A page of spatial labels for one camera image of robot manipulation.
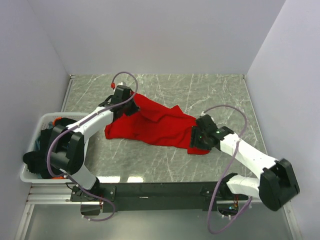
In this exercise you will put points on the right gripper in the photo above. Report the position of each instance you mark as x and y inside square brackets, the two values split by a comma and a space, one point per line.
[195, 133]

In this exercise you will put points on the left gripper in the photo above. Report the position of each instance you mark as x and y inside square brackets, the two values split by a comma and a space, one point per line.
[135, 109]

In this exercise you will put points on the red polo shirt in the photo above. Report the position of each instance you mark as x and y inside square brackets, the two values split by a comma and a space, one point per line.
[157, 125]

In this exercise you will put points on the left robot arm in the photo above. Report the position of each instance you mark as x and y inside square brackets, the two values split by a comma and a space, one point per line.
[66, 151]

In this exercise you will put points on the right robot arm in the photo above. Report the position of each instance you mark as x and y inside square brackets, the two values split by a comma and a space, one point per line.
[273, 182]

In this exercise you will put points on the black base beam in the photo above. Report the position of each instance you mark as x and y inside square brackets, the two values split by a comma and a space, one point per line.
[139, 205]

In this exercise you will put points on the black garment in basket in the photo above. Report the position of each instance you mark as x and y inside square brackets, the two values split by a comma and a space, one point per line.
[36, 160]

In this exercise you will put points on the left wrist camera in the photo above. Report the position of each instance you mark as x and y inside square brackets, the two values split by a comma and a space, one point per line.
[113, 85]

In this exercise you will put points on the aluminium rail frame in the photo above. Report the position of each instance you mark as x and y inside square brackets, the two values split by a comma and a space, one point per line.
[54, 194]

